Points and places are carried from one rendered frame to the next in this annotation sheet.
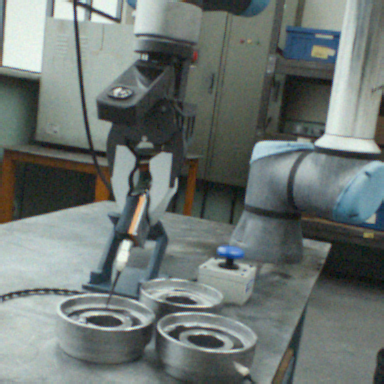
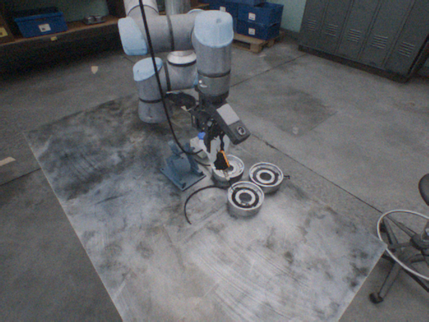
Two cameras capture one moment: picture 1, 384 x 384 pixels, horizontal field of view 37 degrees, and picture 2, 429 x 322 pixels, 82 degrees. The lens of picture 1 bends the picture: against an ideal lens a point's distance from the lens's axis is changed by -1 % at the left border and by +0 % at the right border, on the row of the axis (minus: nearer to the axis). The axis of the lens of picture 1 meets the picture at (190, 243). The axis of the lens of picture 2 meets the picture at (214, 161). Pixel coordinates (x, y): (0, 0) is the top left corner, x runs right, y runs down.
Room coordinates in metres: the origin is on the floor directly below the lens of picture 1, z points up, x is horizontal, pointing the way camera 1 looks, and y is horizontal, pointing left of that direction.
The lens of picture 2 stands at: (0.41, 0.52, 1.40)
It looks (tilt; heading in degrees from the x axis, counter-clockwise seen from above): 43 degrees down; 302
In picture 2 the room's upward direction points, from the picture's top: straight up
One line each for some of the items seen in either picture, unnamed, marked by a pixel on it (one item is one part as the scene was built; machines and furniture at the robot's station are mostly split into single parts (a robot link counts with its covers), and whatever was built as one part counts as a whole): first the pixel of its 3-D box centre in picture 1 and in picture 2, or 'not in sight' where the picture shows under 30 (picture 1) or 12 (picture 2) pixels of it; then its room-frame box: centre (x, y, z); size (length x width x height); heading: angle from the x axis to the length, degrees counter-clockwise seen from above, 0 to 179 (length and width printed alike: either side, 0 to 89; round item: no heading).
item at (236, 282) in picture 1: (227, 279); (202, 144); (0.83, -0.06, 0.82); 0.08 x 0.07 x 0.05; 164
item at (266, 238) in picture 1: (269, 230); (154, 103); (1.15, -0.16, 0.85); 0.15 x 0.15 x 0.10
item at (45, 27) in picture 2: (369, 210); (39, 22); (4.08, -1.23, 0.56); 0.52 x 0.38 x 0.22; 71
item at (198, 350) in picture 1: (204, 348); (265, 178); (0.57, -0.03, 0.82); 0.10 x 0.10 x 0.04
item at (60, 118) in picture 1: (118, 94); not in sight; (3.21, 0.50, 1.10); 0.62 x 0.61 x 0.65; 164
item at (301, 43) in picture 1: (323, 50); not in sight; (4.23, -0.73, 1.61); 0.52 x 0.38 x 0.22; 77
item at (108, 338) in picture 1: (104, 328); (244, 199); (0.58, 0.08, 0.82); 0.10 x 0.10 x 0.04
